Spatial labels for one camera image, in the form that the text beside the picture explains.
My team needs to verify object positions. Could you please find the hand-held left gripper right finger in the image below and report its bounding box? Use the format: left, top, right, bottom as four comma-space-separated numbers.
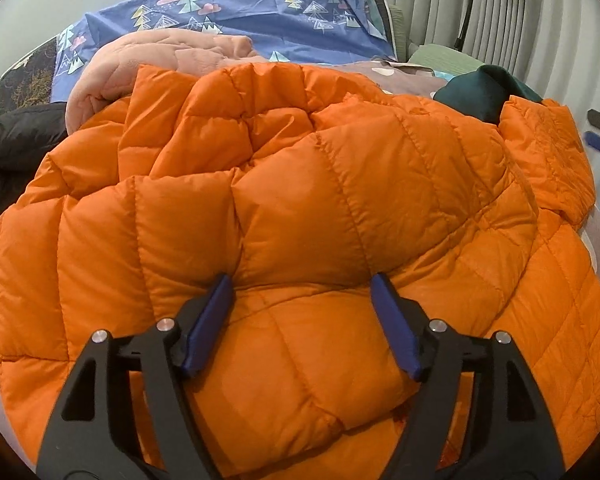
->
371, 272, 567, 480

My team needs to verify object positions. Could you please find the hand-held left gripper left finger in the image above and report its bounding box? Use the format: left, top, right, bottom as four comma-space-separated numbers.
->
35, 273, 236, 480

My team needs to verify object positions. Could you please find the orange down jacket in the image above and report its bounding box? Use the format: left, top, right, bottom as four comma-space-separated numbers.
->
0, 61, 600, 480

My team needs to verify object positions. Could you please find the white pleated curtain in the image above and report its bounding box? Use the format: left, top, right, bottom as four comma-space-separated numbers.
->
395, 0, 600, 128

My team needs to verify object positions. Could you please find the dark green garment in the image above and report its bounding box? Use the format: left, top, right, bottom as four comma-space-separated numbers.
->
432, 65, 543, 126

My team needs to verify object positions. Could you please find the green pillow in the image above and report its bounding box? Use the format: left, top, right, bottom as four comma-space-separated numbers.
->
407, 44, 487, 79

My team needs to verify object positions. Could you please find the mauve dotted bedsheet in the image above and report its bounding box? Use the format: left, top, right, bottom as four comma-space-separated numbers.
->
325, 57, 600, 281

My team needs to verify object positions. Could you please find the green ribbed headboard cushion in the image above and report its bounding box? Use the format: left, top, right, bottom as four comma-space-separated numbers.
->
387, 4, 412, 62

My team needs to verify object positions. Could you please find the black jacket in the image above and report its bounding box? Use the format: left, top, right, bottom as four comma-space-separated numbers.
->
0, 102, 71, 241

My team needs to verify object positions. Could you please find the pink quilted blanket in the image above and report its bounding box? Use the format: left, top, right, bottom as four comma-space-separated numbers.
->
65, 27, 268, 136

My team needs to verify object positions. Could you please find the dark patterned cushion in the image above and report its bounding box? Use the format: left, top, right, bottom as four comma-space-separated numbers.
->
0, 40, 62, 111

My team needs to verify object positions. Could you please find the blue tree-print sheet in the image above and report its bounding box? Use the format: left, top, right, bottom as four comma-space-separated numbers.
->
50, 0, 398, 103

